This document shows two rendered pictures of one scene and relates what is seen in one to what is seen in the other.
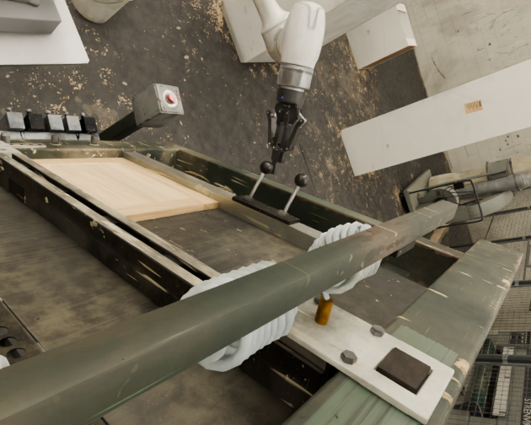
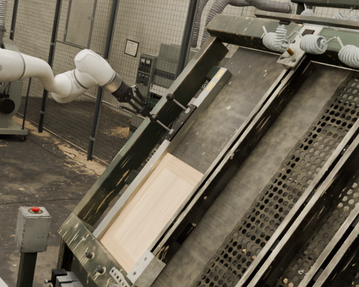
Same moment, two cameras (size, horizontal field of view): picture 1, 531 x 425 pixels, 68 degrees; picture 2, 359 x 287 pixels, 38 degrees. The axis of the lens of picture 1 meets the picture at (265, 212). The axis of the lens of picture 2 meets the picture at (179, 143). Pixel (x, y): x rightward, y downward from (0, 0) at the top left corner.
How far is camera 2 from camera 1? 1.76 m
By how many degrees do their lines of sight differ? 41
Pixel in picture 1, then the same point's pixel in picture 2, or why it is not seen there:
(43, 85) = not seen: outside the picture
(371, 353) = not seen: hidden behind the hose
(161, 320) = (338, 21)
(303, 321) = (293, 57)
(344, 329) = (294, 48)
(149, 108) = (41, 229)
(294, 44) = (105, 70)
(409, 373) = (309, 32)
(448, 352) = (296, 28)
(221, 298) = (331, 20)
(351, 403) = not seen: hidden behind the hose
